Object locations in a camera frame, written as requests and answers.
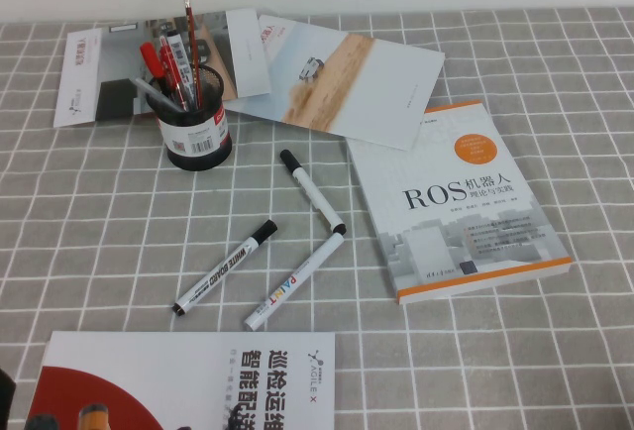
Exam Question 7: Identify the whiteboard marker with black cap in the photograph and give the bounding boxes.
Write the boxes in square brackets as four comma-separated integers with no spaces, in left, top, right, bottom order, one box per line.
[171,219,278,316]

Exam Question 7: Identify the black mesh pen holder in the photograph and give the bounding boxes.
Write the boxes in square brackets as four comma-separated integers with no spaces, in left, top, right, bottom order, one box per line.
[145,63,234,172]

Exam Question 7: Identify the grey pen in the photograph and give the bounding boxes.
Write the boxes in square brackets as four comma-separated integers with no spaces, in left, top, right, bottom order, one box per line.
[133,76,188,113]

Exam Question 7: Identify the slim red pen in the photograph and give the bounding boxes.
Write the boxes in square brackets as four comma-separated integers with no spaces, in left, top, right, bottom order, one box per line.
[158,36,193,110]

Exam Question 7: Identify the thick red-capped pen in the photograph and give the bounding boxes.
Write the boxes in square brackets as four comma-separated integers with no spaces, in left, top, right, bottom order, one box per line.
[140,42,175,100]

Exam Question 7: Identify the plain white black-capped marker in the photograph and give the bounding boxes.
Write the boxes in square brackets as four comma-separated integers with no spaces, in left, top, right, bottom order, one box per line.
[279,149,348,237]

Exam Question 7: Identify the white paint marker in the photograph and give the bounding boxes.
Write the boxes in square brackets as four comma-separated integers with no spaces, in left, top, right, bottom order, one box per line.
[243,232,345,331]

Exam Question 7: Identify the brochure with desert vehicle photo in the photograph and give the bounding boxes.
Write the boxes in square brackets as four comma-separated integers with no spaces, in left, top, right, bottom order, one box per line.
[226,14,446,153]

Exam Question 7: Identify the white orange ROS book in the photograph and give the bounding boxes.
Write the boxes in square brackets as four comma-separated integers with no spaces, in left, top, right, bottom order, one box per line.
[346,99,574,306]

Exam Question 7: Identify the white barcode marker black cap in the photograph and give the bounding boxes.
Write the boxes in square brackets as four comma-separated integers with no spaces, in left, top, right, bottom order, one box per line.
[166,29,198,104]

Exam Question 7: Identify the red pencil with eraser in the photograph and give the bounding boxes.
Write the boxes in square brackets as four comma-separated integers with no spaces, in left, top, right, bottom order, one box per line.
[182,0,203,110]

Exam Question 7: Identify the white red AgileX brochure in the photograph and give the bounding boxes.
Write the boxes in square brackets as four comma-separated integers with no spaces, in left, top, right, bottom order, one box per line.
[22,330,337,430]

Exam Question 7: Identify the grey checkered tablecloth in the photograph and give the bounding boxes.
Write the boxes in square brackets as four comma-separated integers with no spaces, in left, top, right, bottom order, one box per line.
[0,3,634,430]

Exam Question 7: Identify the brochure with office photo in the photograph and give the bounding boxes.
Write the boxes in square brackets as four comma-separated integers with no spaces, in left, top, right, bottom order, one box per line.
[53,7,272,129]

